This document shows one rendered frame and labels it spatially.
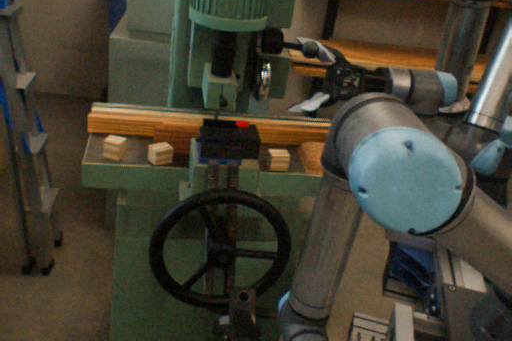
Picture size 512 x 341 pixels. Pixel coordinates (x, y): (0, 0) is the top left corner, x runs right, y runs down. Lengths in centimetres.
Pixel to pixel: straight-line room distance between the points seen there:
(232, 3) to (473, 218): 70
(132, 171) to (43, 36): 267
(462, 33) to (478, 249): 71
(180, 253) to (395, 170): 83
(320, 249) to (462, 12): 70
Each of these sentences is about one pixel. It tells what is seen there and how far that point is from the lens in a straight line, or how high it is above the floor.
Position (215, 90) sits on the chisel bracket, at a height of 105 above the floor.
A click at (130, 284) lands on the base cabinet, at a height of 58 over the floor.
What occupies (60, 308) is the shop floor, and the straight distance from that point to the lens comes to 226.
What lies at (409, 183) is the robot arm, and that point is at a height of 122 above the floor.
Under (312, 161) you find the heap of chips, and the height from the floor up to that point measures 92.
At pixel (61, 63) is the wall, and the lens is 390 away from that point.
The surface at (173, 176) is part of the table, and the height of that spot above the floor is 88.
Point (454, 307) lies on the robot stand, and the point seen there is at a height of 82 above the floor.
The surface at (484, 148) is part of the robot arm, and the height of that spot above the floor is 106.
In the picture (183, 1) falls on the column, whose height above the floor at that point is 119.
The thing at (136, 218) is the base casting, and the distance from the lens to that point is 134.
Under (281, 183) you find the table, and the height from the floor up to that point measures 87.
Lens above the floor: 151
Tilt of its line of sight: 25 degrees down
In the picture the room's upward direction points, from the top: 8 degrees clockwise
